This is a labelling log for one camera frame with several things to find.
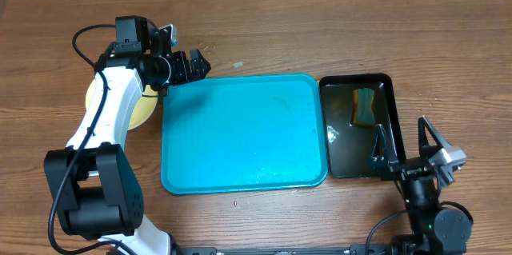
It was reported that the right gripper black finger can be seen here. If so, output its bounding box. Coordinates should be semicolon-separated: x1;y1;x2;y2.
370;124;400;169
418;116;452;159

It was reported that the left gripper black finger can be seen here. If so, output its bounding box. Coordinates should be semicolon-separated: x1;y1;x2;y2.
190;58;202;82
190;49;211;78

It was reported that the yellow plate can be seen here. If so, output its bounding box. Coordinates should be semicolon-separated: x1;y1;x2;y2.
85;78;159;131

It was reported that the green yellow sponge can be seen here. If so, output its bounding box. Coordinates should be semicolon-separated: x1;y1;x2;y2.
351;88;376;127

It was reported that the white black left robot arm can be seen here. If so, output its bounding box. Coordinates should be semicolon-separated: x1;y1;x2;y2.
43;16;211;254

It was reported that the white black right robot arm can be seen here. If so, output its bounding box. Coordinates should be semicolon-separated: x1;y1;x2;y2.
364;117;474;254

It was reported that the teal plastic tray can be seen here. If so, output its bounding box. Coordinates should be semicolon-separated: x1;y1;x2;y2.
161;74;328;195

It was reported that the black water basin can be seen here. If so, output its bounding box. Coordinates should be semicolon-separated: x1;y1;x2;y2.
319;73;406;178

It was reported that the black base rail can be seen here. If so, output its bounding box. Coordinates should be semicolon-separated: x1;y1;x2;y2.
174;244;391;255

